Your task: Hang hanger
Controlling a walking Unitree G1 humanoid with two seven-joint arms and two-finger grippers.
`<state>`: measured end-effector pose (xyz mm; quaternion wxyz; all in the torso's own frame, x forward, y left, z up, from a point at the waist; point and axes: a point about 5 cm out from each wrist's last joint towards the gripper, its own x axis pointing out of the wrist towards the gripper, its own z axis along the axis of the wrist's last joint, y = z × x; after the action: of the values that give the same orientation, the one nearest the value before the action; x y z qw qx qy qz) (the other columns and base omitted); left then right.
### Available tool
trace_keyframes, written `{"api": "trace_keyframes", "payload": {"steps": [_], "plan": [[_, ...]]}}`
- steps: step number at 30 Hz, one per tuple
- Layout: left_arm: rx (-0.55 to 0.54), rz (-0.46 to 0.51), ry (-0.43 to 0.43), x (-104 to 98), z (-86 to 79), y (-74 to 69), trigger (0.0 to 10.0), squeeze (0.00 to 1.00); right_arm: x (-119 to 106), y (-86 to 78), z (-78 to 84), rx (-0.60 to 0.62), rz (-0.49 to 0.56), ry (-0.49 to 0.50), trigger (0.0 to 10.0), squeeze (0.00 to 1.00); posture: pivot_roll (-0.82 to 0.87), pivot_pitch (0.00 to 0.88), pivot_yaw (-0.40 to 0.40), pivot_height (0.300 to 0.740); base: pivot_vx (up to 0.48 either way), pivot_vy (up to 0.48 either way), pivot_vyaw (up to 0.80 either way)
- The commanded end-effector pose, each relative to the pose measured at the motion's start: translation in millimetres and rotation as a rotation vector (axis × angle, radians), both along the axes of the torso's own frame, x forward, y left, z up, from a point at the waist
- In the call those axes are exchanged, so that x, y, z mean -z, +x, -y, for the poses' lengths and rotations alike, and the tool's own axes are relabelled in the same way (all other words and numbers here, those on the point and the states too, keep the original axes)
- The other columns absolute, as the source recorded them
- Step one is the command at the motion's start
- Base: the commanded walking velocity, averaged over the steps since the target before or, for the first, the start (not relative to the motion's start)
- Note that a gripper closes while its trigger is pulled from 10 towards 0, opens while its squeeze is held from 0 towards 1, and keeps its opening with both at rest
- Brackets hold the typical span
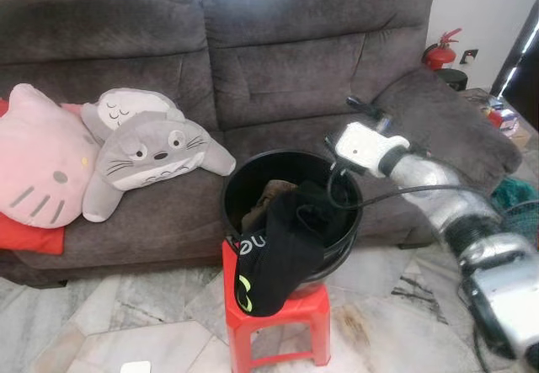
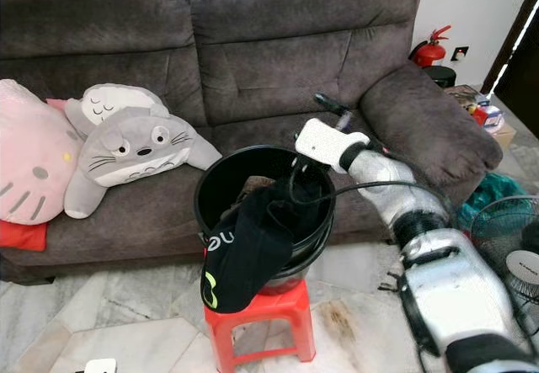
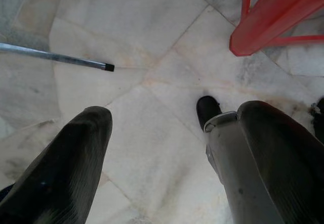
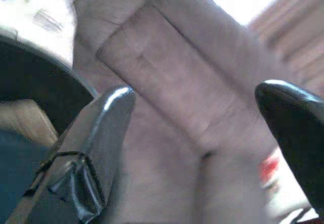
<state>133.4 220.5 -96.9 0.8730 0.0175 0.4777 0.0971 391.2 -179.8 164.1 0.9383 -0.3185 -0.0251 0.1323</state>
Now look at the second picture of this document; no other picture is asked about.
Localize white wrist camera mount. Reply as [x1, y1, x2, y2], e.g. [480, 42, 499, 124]
[84, 358, 119, 373]
[294, 117, 372, 173]

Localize grey floor fan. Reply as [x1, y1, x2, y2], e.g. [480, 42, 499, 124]
[467, 194, 539, 308]

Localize pale grey sleeping plush cushion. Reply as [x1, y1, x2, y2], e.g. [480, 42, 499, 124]
[66, 83, 171, 138]

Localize grey Totoro plush cushion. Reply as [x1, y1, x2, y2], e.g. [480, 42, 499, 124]
[65, 106, 224, 220]

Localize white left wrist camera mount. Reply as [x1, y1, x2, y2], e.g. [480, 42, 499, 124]
[84, 358, 119, 373]

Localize red cushion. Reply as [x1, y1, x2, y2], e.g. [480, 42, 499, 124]
[0, 95, 70, 253]

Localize dark grey fabric sofa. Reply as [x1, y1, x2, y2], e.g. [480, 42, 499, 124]
[0, 0, 504, 283]

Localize wooden side table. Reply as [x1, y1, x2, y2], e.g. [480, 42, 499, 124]
[442, 83, 519, 151]

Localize red plastic stool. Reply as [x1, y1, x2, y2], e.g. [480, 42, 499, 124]
[204, 279, 317, 373]

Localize black plastic bucket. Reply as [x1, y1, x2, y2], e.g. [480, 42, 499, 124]
[194, 144, 338, 296]

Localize red fire extinguisher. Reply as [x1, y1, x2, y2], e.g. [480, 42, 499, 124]
[410, 24, 452, 69]

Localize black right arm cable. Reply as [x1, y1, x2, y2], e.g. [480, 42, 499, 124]
[285, 93, 451, 218]

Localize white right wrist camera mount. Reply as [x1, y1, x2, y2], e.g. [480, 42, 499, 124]
[294, 117, 372, 173]

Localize pink cat face cushion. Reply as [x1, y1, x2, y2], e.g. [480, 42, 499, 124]
[0, 78, 83, 225]

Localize dark door frame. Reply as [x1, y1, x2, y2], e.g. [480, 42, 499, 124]
[478, 0, 539, 96]

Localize black garment with green print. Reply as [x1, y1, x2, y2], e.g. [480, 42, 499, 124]
[200, 179, 329, 313]

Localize red white plastic container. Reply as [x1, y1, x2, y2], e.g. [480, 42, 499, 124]
[467, 91, 506, 134]

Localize brown cloth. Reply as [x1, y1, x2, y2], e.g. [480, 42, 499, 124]
[240, 175, 279, 205]

